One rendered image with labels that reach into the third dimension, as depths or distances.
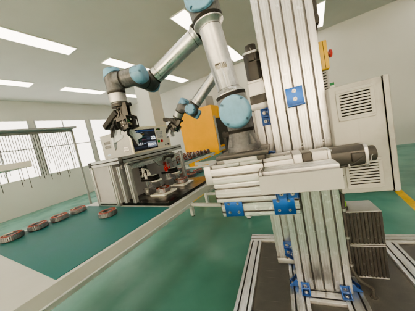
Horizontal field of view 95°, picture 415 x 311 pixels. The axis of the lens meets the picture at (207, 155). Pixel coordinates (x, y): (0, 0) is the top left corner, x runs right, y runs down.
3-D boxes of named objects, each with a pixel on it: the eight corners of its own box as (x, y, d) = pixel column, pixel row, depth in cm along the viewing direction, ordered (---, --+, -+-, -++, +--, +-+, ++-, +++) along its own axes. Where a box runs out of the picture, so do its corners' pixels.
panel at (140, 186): (175, 178, 201) (169, 150, 198) (121, 203, 144) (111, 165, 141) (175, 178, 201) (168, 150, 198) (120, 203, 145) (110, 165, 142)
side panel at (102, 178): (123, 205, 147) (112, 164, 144) (120, 206, 144) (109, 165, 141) (102, 205, 161) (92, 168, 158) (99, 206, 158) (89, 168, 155)
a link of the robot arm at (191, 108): (236, 57, 125) (192, 118, 131) (234, 63, 136) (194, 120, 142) (222, 47, 125) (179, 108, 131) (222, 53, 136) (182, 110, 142)
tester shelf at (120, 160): (181, 148, 191) (180, 144, 191) (123, 163, 133) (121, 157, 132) (150, 154, 213) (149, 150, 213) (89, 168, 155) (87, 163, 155)
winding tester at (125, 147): (171, 145, 183) (166, 124, 181) (134, 153, 145) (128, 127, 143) (143, 151, 202) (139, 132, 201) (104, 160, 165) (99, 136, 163)
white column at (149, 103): (178, 180, 589) (154, 72, 558) (169, 184, 550) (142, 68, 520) (167, 181, 614) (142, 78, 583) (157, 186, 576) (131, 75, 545)
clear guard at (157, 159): (180, 158, 148) (179, 151, 147) (159, 166, 127) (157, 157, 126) (150, 163, 164) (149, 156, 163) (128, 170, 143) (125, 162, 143)
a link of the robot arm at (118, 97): (104, 95, 83) (118, 98, 90) (106, 106, 83) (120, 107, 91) (116, 91, 80) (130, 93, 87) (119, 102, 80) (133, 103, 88)
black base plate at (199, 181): (214, 178, 176) (213, 175, 176) (169, 206, 121) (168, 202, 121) (175, 181, 200) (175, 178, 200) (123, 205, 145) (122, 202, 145)
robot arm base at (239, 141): (262, 145, 93) (258, 125, 92) (259, 149, 79) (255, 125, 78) (232, 150, 99) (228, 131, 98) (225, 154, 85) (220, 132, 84)
